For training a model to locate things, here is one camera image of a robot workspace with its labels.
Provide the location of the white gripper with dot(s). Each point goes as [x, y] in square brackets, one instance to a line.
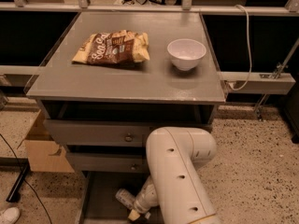
[144, 204]

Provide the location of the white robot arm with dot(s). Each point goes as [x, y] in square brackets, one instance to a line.
[174, 155]

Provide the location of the grey bottom drawer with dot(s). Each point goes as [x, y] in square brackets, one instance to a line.
[99, 204]

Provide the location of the grey drawer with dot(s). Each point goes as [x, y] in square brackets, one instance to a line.
[108, 159]
[70, 133]
[99, 204]

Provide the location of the grey middle drawer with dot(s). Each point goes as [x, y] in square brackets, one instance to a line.
[108, 159]

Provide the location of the grey top drawer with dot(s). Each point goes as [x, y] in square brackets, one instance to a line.
[70, 133]

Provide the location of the grey drawer cabinet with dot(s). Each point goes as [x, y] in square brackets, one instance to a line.
[154, 92]

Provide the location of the cardboard box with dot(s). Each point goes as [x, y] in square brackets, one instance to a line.
[43, 153]

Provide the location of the black table leg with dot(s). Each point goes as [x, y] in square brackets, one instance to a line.
[14, 194]

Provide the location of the white shoe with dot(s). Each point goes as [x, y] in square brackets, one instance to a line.
[10, 215]

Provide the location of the brown sea salt chip bag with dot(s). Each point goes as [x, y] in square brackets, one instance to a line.
[112, 48]

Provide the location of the white bowl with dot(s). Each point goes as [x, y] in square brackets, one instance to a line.
[185, 54]

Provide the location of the metal railing frame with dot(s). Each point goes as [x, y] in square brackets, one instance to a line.
[149, 3]

